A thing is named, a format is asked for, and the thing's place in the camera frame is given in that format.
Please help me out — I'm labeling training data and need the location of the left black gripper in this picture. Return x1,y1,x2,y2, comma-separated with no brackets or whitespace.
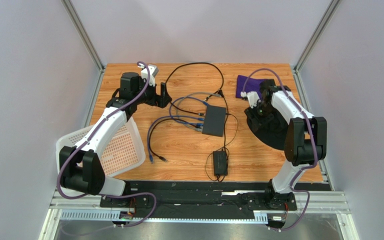
133,77,172,109

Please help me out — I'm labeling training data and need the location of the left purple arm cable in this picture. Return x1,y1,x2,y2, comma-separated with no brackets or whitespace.
56,61,158,229

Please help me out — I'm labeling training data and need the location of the black power adapter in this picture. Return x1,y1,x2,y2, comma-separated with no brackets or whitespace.
212,150,228,177

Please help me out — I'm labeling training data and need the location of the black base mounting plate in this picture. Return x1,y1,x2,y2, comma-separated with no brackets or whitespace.
99,180,332,221

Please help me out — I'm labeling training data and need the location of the black round cap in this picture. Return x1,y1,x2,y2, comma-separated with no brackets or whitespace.
244,107,288,151

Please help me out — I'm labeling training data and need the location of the blue ethernet cable lower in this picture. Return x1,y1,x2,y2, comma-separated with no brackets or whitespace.
147,115,204,164

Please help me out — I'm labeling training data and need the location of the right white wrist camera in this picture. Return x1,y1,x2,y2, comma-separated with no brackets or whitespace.
240,91,261,109

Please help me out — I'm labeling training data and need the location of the aluminium frame rail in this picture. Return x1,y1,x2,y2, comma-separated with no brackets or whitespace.
39,180,359,240

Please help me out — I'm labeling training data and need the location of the black ethernet cable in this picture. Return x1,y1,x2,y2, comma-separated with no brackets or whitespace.
148,117,202,163

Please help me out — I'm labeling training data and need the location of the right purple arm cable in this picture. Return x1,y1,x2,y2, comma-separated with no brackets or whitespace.
241,68,319,233

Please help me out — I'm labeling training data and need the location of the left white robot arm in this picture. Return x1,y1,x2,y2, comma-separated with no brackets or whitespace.
56,65,172,200

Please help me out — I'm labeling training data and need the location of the black network switch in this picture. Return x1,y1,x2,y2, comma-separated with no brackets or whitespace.
202,105,227,137

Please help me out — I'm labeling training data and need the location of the thin black power cord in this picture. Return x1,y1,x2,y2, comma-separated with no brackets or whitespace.
204,96,239,183

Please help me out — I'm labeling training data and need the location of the white plastic basket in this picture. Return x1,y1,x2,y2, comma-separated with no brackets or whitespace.
56,118,146,177

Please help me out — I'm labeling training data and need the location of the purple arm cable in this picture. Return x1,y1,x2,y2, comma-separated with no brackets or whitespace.
56,61,158,229
241,68,319,233

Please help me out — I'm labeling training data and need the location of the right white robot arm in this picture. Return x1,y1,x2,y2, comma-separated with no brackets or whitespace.
240,79,328,209

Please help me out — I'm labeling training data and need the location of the purple cloth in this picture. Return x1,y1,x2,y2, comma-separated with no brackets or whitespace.
235,75,268,99

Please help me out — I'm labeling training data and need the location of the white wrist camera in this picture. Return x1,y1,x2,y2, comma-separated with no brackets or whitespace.
140,64,159,87
240,91,261,109

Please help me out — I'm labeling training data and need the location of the black cable teal plug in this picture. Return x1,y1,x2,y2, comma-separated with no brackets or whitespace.
161,62,229,117

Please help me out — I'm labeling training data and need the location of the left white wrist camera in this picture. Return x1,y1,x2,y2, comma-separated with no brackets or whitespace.
140,64,159,87

